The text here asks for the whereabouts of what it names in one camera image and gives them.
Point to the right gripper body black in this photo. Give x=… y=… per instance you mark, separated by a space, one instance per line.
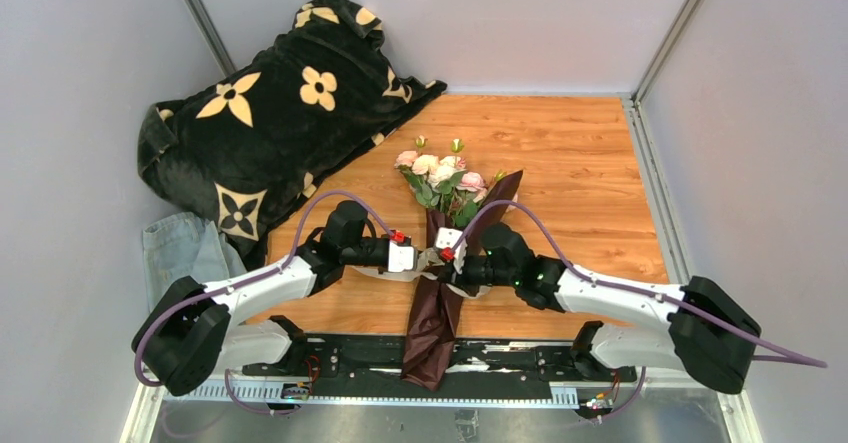
x=468 y=270

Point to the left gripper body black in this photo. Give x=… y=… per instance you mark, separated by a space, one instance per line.
x=380 y=252

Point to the cream ribbon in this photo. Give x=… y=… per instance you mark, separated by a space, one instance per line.
x=428 y=267

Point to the dark red wrapping paper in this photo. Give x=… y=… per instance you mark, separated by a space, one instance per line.
x=435 y=310

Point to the pink fake flower stem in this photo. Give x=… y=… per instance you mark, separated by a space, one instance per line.
x=468 y=198
x=406 y=159

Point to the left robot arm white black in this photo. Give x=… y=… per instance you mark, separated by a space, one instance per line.
x=200 y=329

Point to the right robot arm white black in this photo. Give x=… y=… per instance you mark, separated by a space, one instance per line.
x=696 y=327

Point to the black blanket cream flowers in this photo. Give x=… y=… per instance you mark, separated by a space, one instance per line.
x=246 y=153

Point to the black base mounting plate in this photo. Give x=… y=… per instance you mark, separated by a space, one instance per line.
x=385 y=367

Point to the light blue denim cloth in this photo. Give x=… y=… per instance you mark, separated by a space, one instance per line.
x=186 y=245

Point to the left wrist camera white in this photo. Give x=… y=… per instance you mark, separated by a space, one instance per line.
x=402 y=257

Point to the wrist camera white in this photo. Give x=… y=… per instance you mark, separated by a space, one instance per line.
x=450 y=244
x=402 y=257

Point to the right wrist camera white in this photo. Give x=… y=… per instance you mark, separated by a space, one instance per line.
x=450 y=244

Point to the aluminium frame rail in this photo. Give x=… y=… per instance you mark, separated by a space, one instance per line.
x=661 y=406

